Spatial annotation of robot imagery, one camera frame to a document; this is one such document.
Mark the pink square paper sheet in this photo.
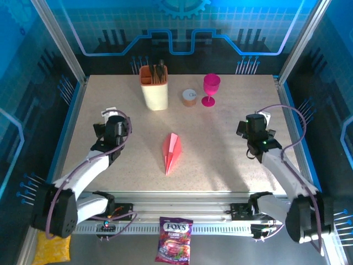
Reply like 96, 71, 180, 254
162, 132, 183, 176

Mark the blue table edge strip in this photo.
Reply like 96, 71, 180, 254
48, 81, 83, 194
283, 81, 325, 194

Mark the beige knife block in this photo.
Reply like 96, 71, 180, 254
139, 65, 169, 111

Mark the pink plastic goblet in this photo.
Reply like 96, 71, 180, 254
201, 73, 221, 107

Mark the small tin can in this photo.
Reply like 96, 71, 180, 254
181, 88, 198, 107

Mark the small controller board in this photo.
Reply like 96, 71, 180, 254
250, 223, 276, 239
96, 218, 116, 231

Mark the purple Fox's candy bag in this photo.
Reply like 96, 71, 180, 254
154, 216, 194, 263

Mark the yellow snack bag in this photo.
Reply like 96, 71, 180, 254
33, 231, 72, 265

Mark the aluminium side rail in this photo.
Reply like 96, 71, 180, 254
272, 76, 317, 194
52, 77, 89, 191

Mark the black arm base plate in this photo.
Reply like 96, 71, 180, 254
230, 203, 276, 221
90, 203, 135, 221

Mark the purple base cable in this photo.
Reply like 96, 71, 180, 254
90, 211, 138, 241
253, 220, 285, 243

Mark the aluminium table rail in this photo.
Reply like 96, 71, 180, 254
35, 190, 331, 224

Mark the white slotted cable duct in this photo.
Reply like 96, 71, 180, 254
72, 223, 256, 236

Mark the aluminium frame post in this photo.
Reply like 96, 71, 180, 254
276, 0, 333, 85
29, 0, 89, 85

